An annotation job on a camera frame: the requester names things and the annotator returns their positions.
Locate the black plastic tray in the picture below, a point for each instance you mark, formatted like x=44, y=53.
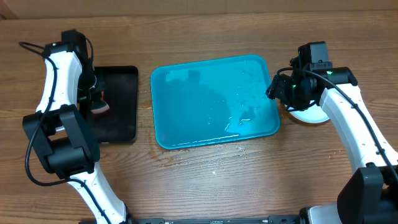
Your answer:
x=119, y=123

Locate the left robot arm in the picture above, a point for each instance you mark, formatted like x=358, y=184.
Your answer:
x=62, y=148

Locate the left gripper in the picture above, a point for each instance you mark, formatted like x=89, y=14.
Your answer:
x=86, y=95

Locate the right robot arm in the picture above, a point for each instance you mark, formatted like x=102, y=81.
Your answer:
x=370, y=196

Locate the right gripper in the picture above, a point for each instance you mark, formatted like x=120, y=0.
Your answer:
x=280, y=92

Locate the pink green sponge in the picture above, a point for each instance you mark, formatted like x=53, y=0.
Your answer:
x=99, y=106

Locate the teal plastic tray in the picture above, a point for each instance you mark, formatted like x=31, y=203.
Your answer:
x=212, y=101

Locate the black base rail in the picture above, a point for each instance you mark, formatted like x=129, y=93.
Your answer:
x=272, y=219

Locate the light blue plate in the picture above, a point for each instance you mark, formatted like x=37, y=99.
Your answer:
x=313, y=115

